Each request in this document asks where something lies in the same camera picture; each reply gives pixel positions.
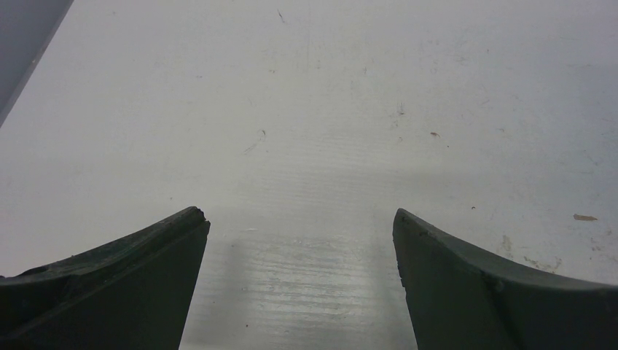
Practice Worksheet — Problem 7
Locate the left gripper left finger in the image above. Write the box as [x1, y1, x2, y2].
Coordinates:
[1, 206, 210, 349]

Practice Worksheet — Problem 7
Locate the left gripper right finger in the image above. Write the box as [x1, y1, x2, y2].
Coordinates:
[393, 209, 617, 349]

